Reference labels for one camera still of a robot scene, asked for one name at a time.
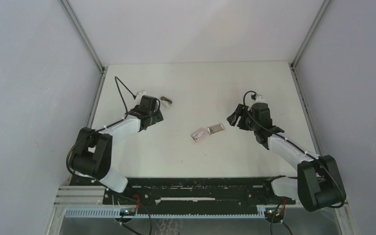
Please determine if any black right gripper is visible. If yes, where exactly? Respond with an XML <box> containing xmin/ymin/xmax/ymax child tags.
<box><xmin>227</xmin><ymin>104</ymin><xmax>259</xmax><ymax>132</ymax></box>

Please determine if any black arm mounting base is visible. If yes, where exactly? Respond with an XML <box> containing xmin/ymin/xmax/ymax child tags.
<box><xmin>102</xmin><ymin>177</ymin><xmax>281</xmax><ymax>214</ymax></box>

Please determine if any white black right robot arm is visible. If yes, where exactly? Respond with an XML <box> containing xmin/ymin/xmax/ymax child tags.
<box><xmin>227</xmin><ymin>102</ymin><xmax>346</xmax><ymax>212</ymax></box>

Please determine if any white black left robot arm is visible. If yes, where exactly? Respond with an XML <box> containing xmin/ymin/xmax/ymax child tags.
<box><xmin>66</xmin><ymin>95</ymin><xmax>164</xmax><ymax>204</ymax></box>

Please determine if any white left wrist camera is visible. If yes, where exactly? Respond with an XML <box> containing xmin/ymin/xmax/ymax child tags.
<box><xmin>134</xmin><ymin>90</ymin><xmax>146</xmax><ymax>103</ymax></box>

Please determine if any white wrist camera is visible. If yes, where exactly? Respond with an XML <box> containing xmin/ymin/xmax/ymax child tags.
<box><xmin>134</xmin><ymin>90</ymin><xmax>146</xmax><ymax>103</ymax></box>
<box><xmin>251</xmin><ymin>94</ymin><xmax>266</xmax><ymax>103</ymax></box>

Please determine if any black right camera cable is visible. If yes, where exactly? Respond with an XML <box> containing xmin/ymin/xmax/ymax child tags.
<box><xmin>242</xmin><ymin>90</ymin><xmax>347</xmax><ymax>208</ymax></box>

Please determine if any black camera cable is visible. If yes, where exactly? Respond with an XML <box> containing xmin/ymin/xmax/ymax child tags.
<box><xmin>242</xmin><ymin>90</ymin><xmax>347</xmax><ymax>208</ymax></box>
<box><xmin>66</xmin><ymin>76</ymin><xmax>137</xmax><ymax>177</ymax></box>

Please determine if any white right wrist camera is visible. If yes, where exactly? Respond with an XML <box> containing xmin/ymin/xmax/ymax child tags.
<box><xmin>251</xmin><ymin>94</ymin><xmax>266</xmax><ymax>103</ymax></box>

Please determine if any black left camera cable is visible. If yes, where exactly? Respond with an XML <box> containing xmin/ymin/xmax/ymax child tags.
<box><xmin>66</xmin><ymin>76</ymin><xmax>137</xmax><ymax>177</ymax></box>

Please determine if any white slotted cable duct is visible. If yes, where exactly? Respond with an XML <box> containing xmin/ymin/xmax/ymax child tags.
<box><xmin>64</xmin><ymin>208</ymin><xmax>265</xmax><ymax>219</ymax></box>

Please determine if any aluminium frame rail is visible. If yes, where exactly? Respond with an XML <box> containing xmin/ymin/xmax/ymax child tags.
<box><xmin>54</xmin><ymin>186</ymin><xmax>105</xmax><ymax>206</ymax></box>

